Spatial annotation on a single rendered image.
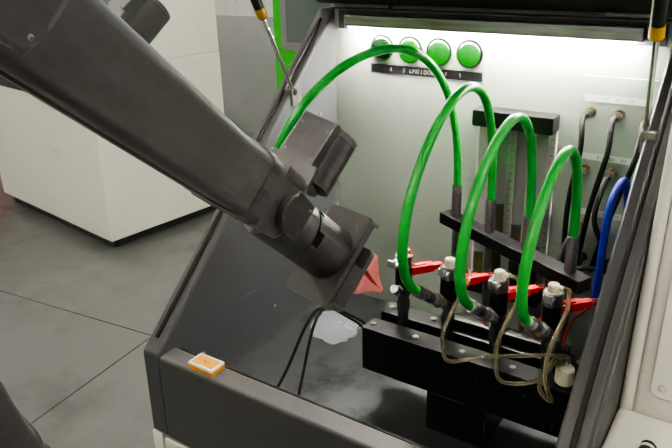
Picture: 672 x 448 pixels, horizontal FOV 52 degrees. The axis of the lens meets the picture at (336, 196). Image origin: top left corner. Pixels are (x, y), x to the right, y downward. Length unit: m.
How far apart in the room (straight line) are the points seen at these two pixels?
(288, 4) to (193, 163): 3.65
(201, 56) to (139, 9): 3.11
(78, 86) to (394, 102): 1.06
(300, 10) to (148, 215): 1.44
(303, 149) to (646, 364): 0.59
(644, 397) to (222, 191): 0.71
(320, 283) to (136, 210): 3.31
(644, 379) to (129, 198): 3.25
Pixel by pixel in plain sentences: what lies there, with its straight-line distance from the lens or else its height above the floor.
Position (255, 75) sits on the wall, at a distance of 5.94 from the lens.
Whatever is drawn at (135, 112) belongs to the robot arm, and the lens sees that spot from 0.38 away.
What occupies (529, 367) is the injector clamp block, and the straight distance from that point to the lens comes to 1.09.
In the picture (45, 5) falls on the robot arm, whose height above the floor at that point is 1.56.
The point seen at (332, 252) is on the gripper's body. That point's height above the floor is 1.29.
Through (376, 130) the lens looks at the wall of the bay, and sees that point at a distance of 1.40.
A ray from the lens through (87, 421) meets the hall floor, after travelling 2.71.
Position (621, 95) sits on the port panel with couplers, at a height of 1.33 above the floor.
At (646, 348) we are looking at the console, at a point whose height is 1.06.
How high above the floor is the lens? 1.58
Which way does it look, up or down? 20 degrees down
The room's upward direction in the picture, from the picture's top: 1 degrees counter-clockwise
